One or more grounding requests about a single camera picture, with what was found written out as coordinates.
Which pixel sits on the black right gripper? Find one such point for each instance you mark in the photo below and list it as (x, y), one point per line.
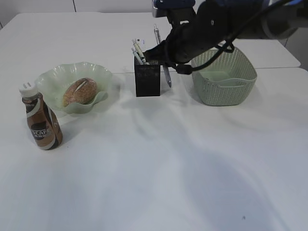
(184, 43)

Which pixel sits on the grey grip pen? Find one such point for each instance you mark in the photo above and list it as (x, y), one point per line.
(165, 68)

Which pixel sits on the cream grip pen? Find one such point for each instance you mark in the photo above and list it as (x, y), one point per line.
(139, 51)

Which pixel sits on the blue grip pen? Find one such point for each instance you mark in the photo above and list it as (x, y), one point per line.
(136, 55)

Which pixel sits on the sugared bread roll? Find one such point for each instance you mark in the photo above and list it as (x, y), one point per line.
(81, 91)

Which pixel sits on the brown Nescafe coffee bottle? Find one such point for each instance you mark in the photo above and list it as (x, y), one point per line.
(41, 120)

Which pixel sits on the clear plastic ruler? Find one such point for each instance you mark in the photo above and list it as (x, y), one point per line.
(140, 42)

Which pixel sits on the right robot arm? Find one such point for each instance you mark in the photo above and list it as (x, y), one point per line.
(253, 19)

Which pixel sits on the black mesh pen holder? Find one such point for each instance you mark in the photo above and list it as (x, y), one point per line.
(147, 79)

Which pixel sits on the green plastic woven basket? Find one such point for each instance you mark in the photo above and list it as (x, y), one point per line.
(227, 81)

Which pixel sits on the green wavy glass plate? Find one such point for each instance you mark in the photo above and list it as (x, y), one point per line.
(54, 83)

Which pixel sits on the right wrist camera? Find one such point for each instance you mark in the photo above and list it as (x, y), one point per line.
(176, 11)

